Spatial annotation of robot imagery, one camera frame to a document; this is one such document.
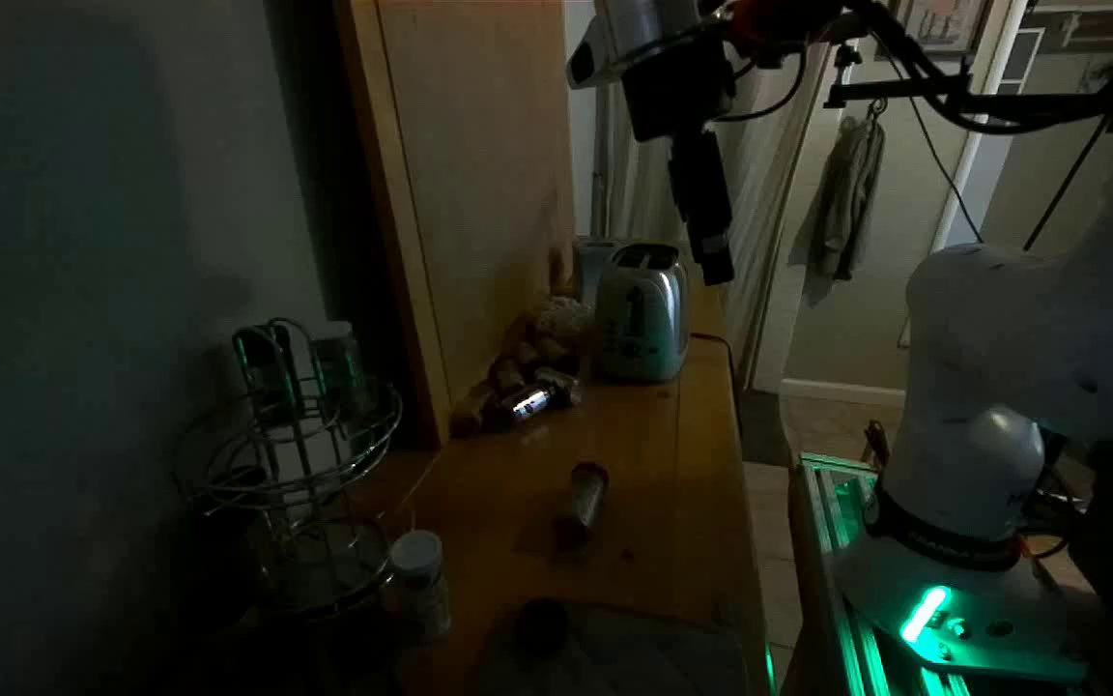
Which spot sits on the dark flat mat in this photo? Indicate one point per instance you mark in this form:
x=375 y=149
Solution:
x=634 y=658

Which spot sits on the crinkled clear plastic bag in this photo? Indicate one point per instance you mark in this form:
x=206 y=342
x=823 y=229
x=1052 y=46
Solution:
x=558 y=328

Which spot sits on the large wooden board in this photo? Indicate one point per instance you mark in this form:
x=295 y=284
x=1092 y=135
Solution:
x=480 y=177

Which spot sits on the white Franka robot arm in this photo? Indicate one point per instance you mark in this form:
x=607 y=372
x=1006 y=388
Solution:
x=1006 y=350

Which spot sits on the small dark spice bottle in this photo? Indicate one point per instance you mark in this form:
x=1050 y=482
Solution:
x=583 y=497

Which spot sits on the hanging grey cloth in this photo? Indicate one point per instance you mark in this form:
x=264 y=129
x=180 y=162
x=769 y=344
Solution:
x=848 y=193

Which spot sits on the small glass spice jar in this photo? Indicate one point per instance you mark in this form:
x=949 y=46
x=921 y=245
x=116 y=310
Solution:
x=337 y=367
x=264 y=367

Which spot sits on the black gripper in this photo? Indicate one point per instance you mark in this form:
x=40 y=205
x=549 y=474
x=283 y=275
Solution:
x=674 y=83

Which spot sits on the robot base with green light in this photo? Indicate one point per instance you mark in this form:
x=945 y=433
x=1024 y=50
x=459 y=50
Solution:
x=927 y=620

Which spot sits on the small dark round lid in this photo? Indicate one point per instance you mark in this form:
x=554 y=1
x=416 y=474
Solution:
x=541 y=626

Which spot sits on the silver two-slot toaster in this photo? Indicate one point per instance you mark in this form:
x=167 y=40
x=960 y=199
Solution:
x=638 y=314

